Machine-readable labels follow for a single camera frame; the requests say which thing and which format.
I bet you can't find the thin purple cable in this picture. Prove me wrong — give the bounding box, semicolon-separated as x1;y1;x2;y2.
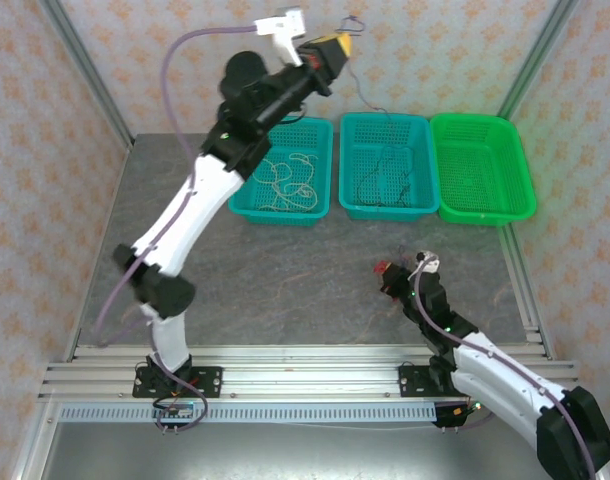
339;14;417;209

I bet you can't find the thin beige cable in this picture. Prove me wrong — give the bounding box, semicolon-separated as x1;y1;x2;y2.
249;151;320;214

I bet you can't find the teal plastic basket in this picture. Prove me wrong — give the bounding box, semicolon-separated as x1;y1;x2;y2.
227;115;335;227
338;112;440;224

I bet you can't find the green plastic basket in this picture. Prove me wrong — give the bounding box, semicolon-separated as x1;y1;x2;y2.
429;112;538;227

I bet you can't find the aluminium table edge rail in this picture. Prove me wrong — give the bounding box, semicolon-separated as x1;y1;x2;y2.
499;222;556;362
64;142;136;359

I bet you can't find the left arm purple harness cable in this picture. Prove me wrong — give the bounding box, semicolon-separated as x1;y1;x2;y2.
93;23;260;434

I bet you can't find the arm purple harness cable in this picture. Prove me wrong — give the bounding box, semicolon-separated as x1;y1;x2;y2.
93;23;260;434
409;257;599;480

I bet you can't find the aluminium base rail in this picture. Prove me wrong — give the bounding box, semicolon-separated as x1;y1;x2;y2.
39;342;584;401

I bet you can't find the grey slotted cable duct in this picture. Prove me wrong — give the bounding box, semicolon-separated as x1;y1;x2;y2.
59;403;439;424

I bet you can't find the aluminium frame post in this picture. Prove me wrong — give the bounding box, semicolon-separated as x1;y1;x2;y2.
497;0;579;121
37;0;135;151

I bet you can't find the right arm purple harness cable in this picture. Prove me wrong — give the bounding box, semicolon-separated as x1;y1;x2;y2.
409;257;599;480

